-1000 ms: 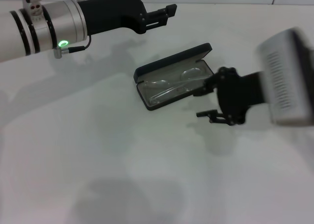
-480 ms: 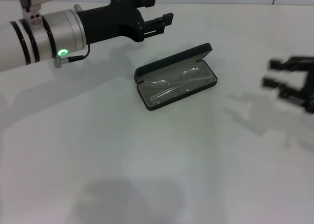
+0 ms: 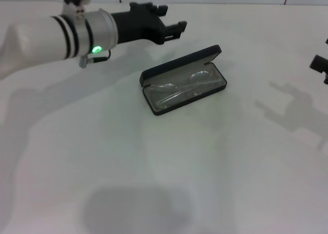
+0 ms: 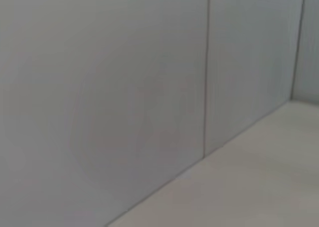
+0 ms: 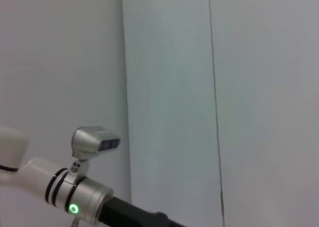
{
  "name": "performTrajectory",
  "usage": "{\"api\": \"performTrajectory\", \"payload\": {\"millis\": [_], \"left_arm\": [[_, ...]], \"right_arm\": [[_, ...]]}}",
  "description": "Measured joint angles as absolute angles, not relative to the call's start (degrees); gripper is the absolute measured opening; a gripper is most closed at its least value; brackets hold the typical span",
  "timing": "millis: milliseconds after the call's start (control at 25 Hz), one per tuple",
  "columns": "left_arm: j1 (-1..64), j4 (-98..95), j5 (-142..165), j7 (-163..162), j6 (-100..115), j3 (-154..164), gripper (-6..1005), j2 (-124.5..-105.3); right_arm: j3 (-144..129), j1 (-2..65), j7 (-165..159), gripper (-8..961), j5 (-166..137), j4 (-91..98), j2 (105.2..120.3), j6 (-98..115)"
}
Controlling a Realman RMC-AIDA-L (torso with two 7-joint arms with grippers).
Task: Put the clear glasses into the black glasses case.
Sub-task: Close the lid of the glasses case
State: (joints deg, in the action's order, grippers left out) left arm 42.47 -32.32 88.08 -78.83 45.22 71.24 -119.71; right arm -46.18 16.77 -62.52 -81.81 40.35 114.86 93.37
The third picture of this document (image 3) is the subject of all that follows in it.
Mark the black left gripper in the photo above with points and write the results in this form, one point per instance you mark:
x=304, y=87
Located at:
x=138, y=26

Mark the black glasses case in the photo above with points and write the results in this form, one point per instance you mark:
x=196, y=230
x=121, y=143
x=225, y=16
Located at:
x=153, y=108

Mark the clear transparent glasses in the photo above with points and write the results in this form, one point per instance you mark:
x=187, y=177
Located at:
x=200, y=76

